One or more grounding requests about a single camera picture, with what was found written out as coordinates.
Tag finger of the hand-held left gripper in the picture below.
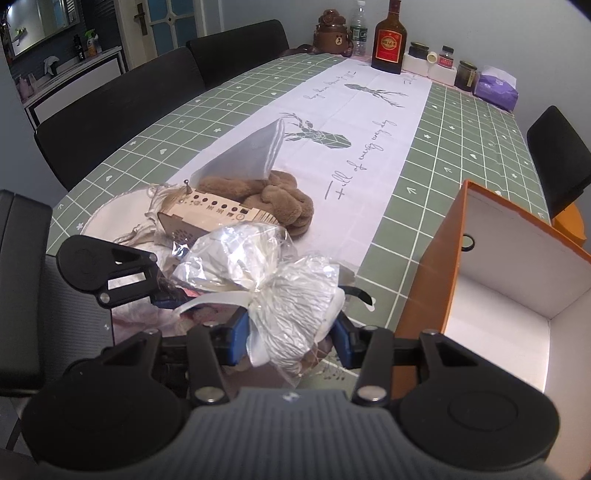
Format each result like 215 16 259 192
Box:
95 242 179 309

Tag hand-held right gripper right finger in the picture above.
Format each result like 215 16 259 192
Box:
330 315 488 407

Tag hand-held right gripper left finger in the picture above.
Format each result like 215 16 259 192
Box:
99 308 254 408

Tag clear bag of white yarn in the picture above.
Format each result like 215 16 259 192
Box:
245 253 348 378

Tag clear bag of white cloth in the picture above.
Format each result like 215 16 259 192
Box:
171 222 298 297

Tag brown plush cloth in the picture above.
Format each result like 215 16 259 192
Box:
198 170 315 238

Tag orange cardboard box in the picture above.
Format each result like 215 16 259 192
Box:
394 180 591 398

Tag translucent plastic bag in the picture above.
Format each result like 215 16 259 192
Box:
189 117 287 185

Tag white lace cloth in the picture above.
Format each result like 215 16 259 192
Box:
79 185 195 259

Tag wooden model box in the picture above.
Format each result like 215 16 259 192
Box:
154 181 282 245

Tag white cabinet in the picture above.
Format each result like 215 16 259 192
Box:
23 46 127 131

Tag green checked tablecloth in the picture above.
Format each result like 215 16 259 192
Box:
46 48 561 384

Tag door with glass panes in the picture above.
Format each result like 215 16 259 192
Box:
124 0 222 58

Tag white box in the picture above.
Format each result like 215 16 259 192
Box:
403 52 458 86

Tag dark jar with lid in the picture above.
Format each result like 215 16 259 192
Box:
455 61 478 92

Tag purple tissue pack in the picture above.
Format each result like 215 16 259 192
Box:
474 66 519 113

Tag brown liquor bottle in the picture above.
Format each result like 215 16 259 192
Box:
370 0 409 75

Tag brown bear jar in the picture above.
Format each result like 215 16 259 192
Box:
313 10 354 58

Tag clear water bottle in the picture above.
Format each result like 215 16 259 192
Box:
349 1 369 57

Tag wall mirror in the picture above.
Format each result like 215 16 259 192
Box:
7 0 81 58

